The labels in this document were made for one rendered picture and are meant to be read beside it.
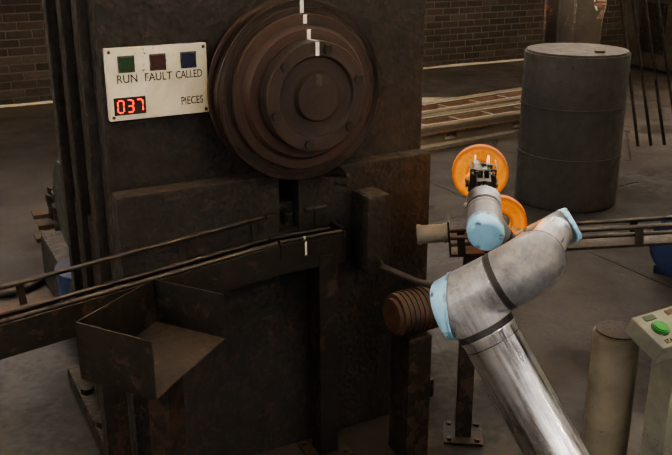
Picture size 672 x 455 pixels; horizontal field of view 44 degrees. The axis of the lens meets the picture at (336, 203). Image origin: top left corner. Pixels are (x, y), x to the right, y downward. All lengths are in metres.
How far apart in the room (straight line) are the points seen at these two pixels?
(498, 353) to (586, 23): 4.88
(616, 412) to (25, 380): 1.99
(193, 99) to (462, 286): 0.96
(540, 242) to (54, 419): 1.85
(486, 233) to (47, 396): 1.68
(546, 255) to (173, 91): 1.07
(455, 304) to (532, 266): 0.16
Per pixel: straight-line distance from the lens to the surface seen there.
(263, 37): 2.11
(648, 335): 2.16
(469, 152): 2.39
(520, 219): 2.45
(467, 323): 1.61
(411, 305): 2.38
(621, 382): 2.35
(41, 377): 3.23
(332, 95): 2.13
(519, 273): 1.58
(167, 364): 1.94
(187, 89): 2.22
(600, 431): 2.42
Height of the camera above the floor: 1.51
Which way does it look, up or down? 18 degrees down
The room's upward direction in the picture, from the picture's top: straight up
